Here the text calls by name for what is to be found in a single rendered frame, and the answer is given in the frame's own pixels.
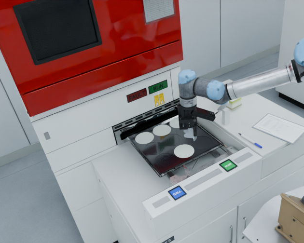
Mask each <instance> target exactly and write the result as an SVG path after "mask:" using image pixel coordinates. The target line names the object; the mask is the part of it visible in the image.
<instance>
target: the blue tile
mask: <svg viewBox="0 0 304 243"><path fill-rule="evenodd" d="M170 193H171V194H172V196H173V197H174V198H175V199H176V198H178V197H180V196H182V195H183V194H185V193H184V192H183V191H182V190H181V189H180V188H179V187H178V188H176V189H174V190H172V191H170Z"/></svg>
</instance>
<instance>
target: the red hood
mask: <svg viewBox="0 0 304 243"><path fill-rule="evenodd" d="M0 51H1V53H2V55H3V57H4V60H5V62H6V64H7V67H8V69H9V71H10V73H11V76H12V78H13V80H14V82H15V84H16V87H17V89H18V91H19V94H20V96H21V98H22V100H23V103H24V105H25V107H26V109H27V112H28V114H29V116H30V117H32V116H35V115H38V114H40V113H43V112H46V111H48V110H51V109H54V108H56V107H59V106H62V105H64V104H67V103H70V102H72V101H75V100H78V99H80V98H83V97H86V96H88V95H91V94H94V93H97V92H99V91H102V90H105V89H107V88H110V87H113V86H115V85H117V84H120V83H123V82H125V81H128V80H131V79H134V78H136V77H139V76H142V75H144V74H147V73H150V72H152V71H155V70H158V69H160V68H163V67H166V66H169V65H171V64H174V63H176V62H179V61H182V60H183V49H182V37H181V25H180V8H179V0H0Z"/></svg>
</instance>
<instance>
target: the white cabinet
mask: <svg viewBox="0 0 304 243"><path fill-rule="evenodd" d="M93 168H94V171H95V174H96V176H97V180H98V183H99V186H100V189H101V192H102V195H103V198H104V201H105V204H106V207H107V210H108V213H109V216H110V219H111V222H112V225H113V228H114V231H115V234H116V237H117V240H118V242H119V243H141V242H140V240H139V239H138V237H137V235H136V234H135V232H134V231H133V229H132V227H131V226H130V224H129V223H128V221H127V219H126V218H125V216H124V214H123V213H122V211H121V209H120V208H119V206H118V204H117V203H116V201H115V199H114V198H113V196H112V195H111V193H110V191H109V190H108V188H107V187H106V185H105V183H104V182H103V180H102V178H101V177H100V175H99V173H98V172H97V170H96V169H95V167H94V165H93ZM302 186H304V154H303V155H301V156H300V157H298V158H296V159H294V160H293V161H291V162H289V163H287V164H285V165H284V166H282V167H280V168H279V169H277V170H275V171H274V172H272V173H270V174H269V175H267V176H265V177H263V178H262V179H260V181H259V182H257V183H255V184H254V185H252V186H250V187H248V188H247V189H245V190H243V191H242V192H240V193H238V194H237V195H235V196H233V197H231V198H229V199H228V200H226V201H224V202H223V203H221V204H219V205H218V206H216V207H214V208H212V209H211V210H209V211H207V212H206V213H204V214H202V215H201V216H199V217H197V218H195V219H194V220H192V221H190V222H189V223H187V224H185V225H184V226H182V227H180V228H178V229H177V230H175V231H173V232H172V233H170V234H168V235H167V236H165V237H163V238H161V239H159V240H158V241H156V242H154V243H251V242H250V241H249V240H248V239H247V238H246V237H245V236H244V235H243V234H242V232H243V231H244V230H245V228H246V227H247V226H248V224H249V223H250V222H251V220H252V219H253V218H254V217H255V216H256V214H257V213H258V211H259V210H260V209H261V208H262V206H263V205H264V204H265V203H266V202H268V201H269V200H271V199H272V198H273V197H275V196H278V195H280V194H281V193H286V192H288V191H291V190H294V189H297V188H300V187H302Z"/></svg>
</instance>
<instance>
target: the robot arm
mask: <svg viewBox="0 0 304 243"><path fill-rule="evenodd" d="M293 57H294V59H293V60H290V61H289V63H288V64H286V65H283V66H280V67H277V68H273V69H270V70H267V71H264V72H261V73H258V74H255V75H252V76H249V77H246V78H242V79H239V80H236V81H233V82H230V83H227V84H223V83H222V82H220V81H216V80H208V79H203V78H199V77H196V74H195V72H194V71H193V70H190V69H186V70H183V71H181V72H180V73H179V74H178V85H179V95H180V103H177V107H178V116H179V127H180V130H182V129H184V130H183V131H184V133H185V134H184V137H186V138H193V140H194V141H195V140H196V139H197V129H196V127H197V118H196V117H199V118H203V119H206V120H209V121H212V122H213V121H214V120H215V118H216V116H215V113H214V112H212V111H209V110H205V109H202V108H198V107H197V96H201V97H205V98H207V99H209V100H211V101H213V102H214V103H216V104H218V105H224V104H226V103H228V102H229V101H230V100H234V99H237V98H240V97H244V96H247V95H251V94H254V93H258V92H261V91H264V90H268V89H271V88H275V87H278V86H281V85H284V84H288V83H291V82H295V83H301V82H304V38H302V39H301V40H300V41H299V42H298V43H297V44H296V46H295V48H294V53H293ZM300 201H301V202H302V203H303V204H304V196H303V197H302V198H301V200H300Z"/></svg>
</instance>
